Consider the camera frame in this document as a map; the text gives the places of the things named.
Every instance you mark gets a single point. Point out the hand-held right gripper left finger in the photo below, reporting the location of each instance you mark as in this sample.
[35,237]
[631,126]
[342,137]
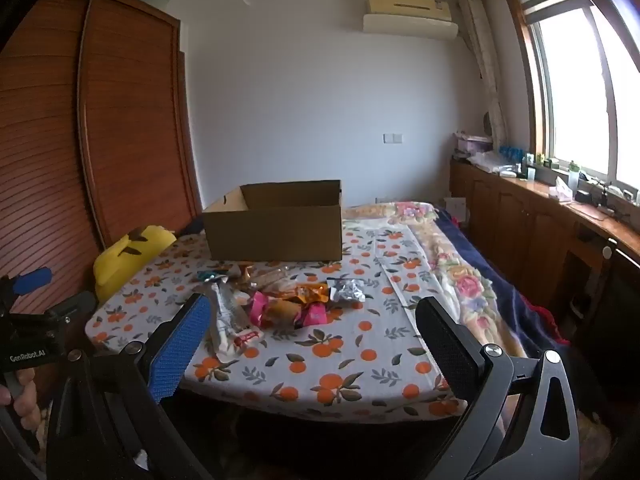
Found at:
[180,345]

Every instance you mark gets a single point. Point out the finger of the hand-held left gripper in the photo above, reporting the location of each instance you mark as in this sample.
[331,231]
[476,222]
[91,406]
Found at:
[32,280]
[77,305]

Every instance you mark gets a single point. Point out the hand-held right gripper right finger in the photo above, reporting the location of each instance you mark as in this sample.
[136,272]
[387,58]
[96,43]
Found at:
[450,350]

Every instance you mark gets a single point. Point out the white red-label snack packet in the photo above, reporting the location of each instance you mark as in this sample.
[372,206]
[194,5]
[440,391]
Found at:
[227,320]

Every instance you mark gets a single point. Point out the pink snack packet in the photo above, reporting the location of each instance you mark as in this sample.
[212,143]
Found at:
[314,315]
[260,307]

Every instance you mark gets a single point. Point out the clear snack packet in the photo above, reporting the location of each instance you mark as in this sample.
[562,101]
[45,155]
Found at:
[272,277]

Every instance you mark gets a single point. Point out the brown cardboard box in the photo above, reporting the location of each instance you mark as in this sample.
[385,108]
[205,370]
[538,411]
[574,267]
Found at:
[270,235]

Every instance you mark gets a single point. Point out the orange snack packet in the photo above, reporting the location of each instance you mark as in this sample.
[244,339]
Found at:
[312,291]

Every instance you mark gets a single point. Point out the person's left hand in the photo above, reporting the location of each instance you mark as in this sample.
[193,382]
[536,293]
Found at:
[27,405]

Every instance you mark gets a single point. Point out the yellow plush pillow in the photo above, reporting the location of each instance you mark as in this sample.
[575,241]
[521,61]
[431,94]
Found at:
[125,260]

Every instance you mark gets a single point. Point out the teal snack packet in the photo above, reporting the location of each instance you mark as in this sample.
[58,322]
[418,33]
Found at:
[210,275]

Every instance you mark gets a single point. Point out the floral blanket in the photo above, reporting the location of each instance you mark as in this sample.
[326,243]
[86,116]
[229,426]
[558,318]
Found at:
[460,270]

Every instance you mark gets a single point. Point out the yellow snack packet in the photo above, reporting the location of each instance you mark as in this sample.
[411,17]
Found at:
[282,312]

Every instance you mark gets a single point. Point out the silver snack packet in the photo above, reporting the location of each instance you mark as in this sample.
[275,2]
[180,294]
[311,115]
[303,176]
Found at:
[350,290]

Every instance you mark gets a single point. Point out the orange print bedsheet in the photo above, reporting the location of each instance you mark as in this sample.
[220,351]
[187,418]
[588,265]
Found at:
[325,360]

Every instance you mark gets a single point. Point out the wooden window cabinet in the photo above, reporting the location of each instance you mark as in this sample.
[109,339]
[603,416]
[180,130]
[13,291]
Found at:
[515,225]

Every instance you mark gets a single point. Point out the white plastic bags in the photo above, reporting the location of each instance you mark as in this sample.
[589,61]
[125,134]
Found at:
[487,162]

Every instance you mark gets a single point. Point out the wooden wardrobe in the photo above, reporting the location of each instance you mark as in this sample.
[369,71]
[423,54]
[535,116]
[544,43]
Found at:
[125,110]

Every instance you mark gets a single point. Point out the white tissue box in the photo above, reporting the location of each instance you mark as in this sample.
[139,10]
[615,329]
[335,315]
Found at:
[560,190]

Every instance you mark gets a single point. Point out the blue bottles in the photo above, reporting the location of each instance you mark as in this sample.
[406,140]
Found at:
[510,152]

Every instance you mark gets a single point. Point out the black device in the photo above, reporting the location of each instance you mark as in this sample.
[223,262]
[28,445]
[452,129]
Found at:
[592,200]

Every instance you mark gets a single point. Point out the pink storage box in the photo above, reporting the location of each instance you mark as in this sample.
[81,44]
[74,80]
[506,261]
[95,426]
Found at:
[472,142]

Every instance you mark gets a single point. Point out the clear bottle green cap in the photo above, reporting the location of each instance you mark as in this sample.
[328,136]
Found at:
[574,175]

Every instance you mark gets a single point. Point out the beige curtain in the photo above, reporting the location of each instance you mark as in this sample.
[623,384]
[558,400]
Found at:
[487,70]

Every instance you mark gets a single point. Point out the white air conditioner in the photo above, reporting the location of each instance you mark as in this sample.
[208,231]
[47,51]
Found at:
[410,25]

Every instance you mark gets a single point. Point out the white wall switch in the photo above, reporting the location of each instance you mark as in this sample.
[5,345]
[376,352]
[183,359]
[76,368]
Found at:
[393,137]

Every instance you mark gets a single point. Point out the wooden frame window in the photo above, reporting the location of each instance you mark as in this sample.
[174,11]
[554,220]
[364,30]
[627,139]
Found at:
[575,85]

